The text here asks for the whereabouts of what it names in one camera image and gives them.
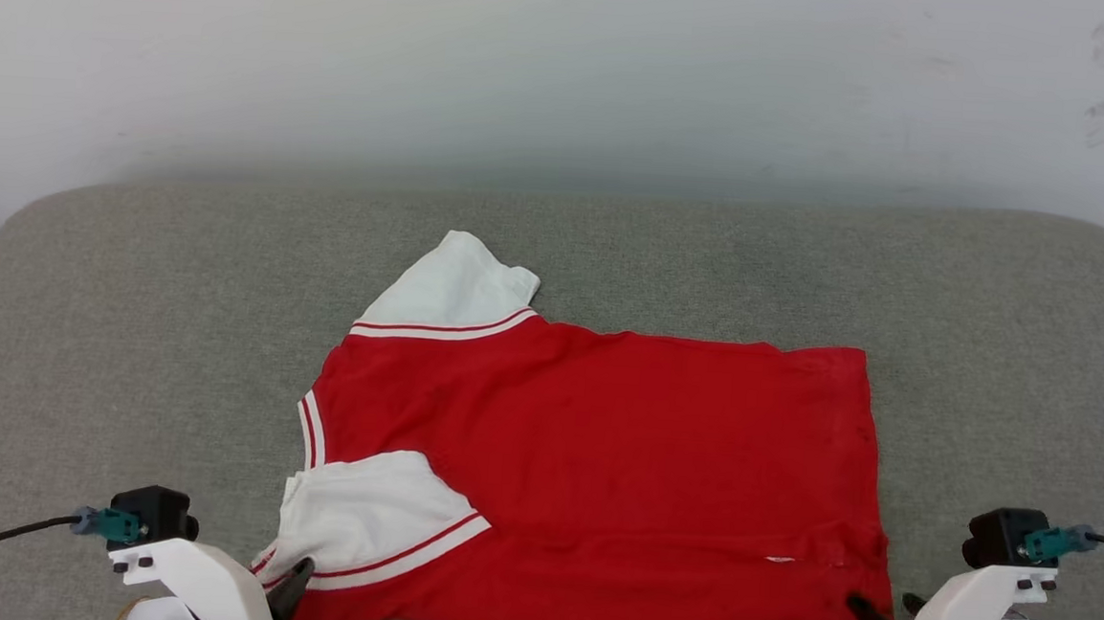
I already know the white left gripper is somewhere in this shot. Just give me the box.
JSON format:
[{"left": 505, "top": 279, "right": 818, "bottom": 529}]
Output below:
[{"left": 105, "top": 533, "right": 317, "bottom": 620}]

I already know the red and white t-shirt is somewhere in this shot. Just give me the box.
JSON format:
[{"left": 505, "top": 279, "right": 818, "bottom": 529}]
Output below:
[{"left": 248, "top": 219, "right": 916, "bottom": 620}]

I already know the grey fabric sofa cushion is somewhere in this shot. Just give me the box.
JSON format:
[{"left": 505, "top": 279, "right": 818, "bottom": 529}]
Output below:
[{"left": 0, "top": 149, "right": 1104, "bottom": 620}]

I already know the teal right camera cable connector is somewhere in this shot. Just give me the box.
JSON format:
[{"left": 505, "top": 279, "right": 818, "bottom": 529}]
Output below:
[{"left": 1020, "top": 520, "right": 1099, "bottom": 567}]

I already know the teal camera cable connector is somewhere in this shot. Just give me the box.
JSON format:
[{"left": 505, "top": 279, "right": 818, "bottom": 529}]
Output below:
[
  {"left": 69, "top": 505, "right": 144, "bottom": 545},
  {"left": 1020, "top": 520, "right": 1099, "bottom": 567}
]

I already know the teal left camera cable connector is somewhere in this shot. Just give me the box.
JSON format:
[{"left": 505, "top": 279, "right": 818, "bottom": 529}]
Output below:
[{"left": 69, "top": 505, "right": 144, "bottom": 545}]

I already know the black left camera cable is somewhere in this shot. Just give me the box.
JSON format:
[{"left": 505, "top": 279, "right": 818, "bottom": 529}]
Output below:
[{"left": 0, "top": 510, "right": 80, "bottom": 560}]

